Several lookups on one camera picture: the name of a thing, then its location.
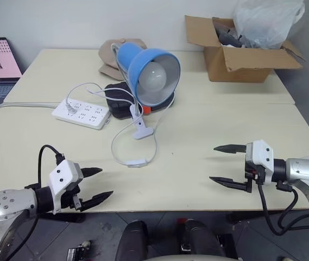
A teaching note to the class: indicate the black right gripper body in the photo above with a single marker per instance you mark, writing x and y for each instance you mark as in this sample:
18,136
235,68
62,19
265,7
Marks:
253,175

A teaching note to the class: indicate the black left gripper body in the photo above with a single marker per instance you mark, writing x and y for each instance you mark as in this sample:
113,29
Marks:
70,200

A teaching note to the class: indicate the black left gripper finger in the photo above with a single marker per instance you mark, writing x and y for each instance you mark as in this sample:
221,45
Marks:
91,171
97,199

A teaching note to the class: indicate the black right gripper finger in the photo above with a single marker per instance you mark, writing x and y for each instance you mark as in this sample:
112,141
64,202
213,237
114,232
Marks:
229,182
230,149

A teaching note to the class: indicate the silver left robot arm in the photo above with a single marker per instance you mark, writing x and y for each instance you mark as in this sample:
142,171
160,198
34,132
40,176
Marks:
7,204

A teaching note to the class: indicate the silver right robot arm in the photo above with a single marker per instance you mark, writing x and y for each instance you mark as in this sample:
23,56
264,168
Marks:
306,170

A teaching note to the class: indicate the white plug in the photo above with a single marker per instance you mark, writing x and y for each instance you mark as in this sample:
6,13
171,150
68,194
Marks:
72,110

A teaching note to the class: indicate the blue clip-on desk lamp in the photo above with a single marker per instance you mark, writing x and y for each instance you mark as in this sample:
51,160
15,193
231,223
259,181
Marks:
132,62

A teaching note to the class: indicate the small black floor device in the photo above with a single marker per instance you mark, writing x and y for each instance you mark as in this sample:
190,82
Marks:
78,251

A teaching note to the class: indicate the dark rounded robot leg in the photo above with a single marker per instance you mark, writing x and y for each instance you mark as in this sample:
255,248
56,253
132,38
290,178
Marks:
200,239
131,239

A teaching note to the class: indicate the white power strip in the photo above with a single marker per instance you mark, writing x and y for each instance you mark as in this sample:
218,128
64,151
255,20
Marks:
89,117

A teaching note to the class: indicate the brown cardboard box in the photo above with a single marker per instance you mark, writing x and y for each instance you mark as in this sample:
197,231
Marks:
238,73

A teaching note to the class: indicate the frosted white light bulb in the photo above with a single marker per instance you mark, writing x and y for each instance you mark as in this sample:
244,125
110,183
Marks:
152,76

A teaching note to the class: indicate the dark grey bundled items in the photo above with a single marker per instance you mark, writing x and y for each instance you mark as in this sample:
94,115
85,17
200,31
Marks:
224,38

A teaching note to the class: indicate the beige cloth hat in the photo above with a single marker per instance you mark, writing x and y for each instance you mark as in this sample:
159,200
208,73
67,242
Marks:
108,57

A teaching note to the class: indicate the clear plastic bag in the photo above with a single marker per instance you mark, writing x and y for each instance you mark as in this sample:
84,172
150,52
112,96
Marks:
263,24

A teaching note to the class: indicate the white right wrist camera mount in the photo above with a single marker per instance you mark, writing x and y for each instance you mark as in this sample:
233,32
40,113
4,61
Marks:
263,155

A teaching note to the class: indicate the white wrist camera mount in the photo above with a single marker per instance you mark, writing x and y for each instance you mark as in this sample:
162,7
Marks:
62,174
263,155

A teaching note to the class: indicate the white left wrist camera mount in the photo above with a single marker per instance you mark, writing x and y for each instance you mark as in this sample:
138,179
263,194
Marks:
62,174

